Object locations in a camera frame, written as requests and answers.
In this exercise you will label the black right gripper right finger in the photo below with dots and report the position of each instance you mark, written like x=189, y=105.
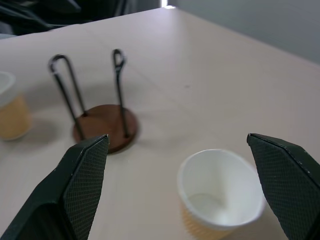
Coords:
x=287, y=180

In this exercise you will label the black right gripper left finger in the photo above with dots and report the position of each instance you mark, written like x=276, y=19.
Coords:
x=75, y=185

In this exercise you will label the white paper cup, near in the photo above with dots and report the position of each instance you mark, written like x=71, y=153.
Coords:
x=220, y=190

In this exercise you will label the yellow ribbed paper cup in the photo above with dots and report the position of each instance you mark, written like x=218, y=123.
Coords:
x=11, y=112

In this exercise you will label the dark fabric object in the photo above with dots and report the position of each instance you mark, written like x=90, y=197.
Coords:
x=62, y=12

